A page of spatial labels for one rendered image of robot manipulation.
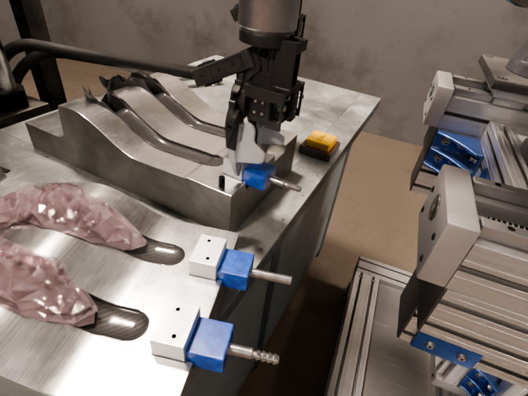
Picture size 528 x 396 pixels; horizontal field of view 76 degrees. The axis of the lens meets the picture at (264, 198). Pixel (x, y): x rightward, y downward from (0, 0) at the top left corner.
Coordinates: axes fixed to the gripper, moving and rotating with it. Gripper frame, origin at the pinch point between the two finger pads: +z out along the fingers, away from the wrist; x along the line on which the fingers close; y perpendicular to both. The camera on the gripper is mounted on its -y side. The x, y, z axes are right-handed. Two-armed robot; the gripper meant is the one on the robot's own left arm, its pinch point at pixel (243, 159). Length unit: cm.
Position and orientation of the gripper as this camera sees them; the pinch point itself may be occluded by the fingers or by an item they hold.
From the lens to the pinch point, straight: 56.6
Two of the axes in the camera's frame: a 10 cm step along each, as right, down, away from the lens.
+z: -1.0, 7.9, 6.1
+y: 8.8, 3.5, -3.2
